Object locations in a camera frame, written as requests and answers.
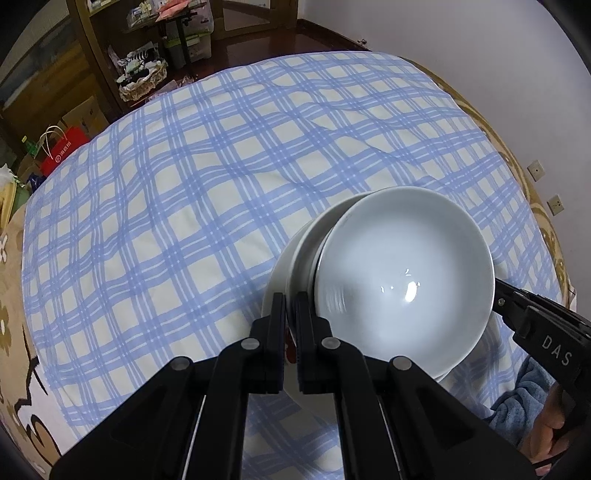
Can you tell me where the white wall socket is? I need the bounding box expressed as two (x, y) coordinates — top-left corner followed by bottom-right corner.
(547, 194), (565, 216)
(527, 160), (545, 182)

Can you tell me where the wicker basket with items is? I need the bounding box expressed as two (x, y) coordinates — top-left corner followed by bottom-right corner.
(116, 59), (168, 102)

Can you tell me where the brown patterned blanket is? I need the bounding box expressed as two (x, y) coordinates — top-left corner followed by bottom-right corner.
(1, 207), (61, 479)

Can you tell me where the wooden door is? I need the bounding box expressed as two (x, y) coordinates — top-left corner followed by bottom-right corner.
(209, 0), (298, 40)

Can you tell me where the blue plaid cloth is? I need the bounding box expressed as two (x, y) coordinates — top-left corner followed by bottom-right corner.
(22, 52), (563, 479)

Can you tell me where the small black side table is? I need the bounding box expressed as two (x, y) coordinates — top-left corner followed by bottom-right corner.
(124, 0), (216, 80)

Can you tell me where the blue towel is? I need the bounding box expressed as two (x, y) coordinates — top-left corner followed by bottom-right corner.
(485, 356), (555, 447)

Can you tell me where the cardboard box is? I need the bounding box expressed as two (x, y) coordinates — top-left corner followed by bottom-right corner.
(62, 96), (109, 140)

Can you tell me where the plain white bowl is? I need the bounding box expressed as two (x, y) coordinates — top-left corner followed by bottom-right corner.
(284, 192), (502, 384)

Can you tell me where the wooden wardrobe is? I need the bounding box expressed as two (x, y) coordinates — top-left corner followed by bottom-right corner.
(0, 0), (139, 139)

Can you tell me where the person right hand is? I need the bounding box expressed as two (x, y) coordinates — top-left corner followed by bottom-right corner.
(519, 383), (580, 464)

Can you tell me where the large cherry plate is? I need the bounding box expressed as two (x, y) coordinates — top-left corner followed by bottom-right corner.
(260, 221), (346, 425)

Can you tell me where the red patterned bowl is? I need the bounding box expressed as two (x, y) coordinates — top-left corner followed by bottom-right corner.
(314, 186), (496, 372)

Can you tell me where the red paper bag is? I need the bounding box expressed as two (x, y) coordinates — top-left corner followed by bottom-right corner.
(39, 125), (89, 177)

